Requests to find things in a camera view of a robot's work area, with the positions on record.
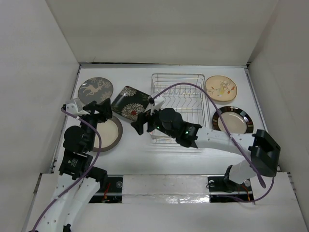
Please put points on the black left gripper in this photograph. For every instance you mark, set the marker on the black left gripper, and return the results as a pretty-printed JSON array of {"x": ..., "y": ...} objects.
[{"x": 105, "y": 112}]

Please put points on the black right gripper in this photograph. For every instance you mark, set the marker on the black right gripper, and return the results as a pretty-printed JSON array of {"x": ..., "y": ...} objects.
[{"x": 142, "y": 118}]

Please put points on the grey reindeer round plate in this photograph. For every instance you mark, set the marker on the grey reindeer round plate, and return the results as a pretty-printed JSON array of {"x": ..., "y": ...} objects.
[{"x": 95, "y": 89}]

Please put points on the black floral square plate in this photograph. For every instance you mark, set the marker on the black floral square plate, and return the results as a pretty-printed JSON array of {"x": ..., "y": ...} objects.
[{"x": 130, "y": 102}]

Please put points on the beige leaf pattern plate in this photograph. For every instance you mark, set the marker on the beige leaf pattern plate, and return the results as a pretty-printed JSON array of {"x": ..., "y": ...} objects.
[{"x": 221, "y": 88}]

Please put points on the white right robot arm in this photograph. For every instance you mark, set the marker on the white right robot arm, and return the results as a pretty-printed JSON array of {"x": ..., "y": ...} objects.
[{"x": 260, "y": 150}]

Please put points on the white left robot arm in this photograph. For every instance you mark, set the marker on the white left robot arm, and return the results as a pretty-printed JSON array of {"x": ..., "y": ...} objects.
[{"x": 78, "y": 178}]

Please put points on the cream plate brown rim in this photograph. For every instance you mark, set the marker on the cream plate brown rim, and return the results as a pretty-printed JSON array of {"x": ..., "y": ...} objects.
[{"x": 111, "y": 132}]

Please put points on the cream plate black glossy rim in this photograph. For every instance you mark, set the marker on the cream plate black glossy rim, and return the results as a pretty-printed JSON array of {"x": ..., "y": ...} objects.
[{"x": 236, "y": 120}]

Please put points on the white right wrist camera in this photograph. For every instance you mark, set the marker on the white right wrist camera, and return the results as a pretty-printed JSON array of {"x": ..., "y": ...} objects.
[{"x": 155, "y": 104}]

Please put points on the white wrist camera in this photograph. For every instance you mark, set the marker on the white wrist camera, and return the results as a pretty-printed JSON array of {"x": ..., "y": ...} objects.
[
  {"x": 155, "y": 104},
  {"x": 74, "y": 107}
]

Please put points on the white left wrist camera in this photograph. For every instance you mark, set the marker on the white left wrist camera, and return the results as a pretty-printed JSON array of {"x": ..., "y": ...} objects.
[{"x": 74, "y": 107}]

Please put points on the steel wire dish rack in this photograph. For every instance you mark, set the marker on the steel wire dish rack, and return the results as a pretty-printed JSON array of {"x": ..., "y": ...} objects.
[{"x": 187, "y": 100}]

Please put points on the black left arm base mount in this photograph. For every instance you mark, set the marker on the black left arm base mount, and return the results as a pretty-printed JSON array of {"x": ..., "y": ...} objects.
[{"x": 111, "y": 192}]

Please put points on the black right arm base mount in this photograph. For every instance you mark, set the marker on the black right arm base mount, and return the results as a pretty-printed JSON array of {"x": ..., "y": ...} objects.
[{"x": 221, "y": 192}]

